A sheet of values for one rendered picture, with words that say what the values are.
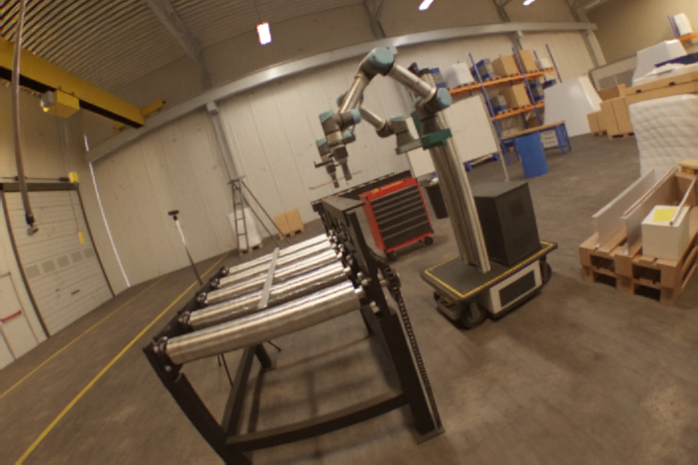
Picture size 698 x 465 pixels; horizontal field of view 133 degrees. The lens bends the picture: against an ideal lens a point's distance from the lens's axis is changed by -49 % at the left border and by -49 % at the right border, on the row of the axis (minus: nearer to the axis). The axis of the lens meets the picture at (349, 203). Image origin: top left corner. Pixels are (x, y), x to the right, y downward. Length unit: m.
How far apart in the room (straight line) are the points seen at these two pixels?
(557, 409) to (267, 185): 11.25
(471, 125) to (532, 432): 5.51
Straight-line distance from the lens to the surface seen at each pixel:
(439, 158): 2.25
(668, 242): 2.04
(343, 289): 1.08
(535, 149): 6.60
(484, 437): 1.56
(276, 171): 11.70
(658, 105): 3.62
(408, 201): 3.88
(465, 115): 6.19
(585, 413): 1.60
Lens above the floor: 1.28
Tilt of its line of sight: 6 degrees down
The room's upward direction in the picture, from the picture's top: 19 degrees counter-clockwise
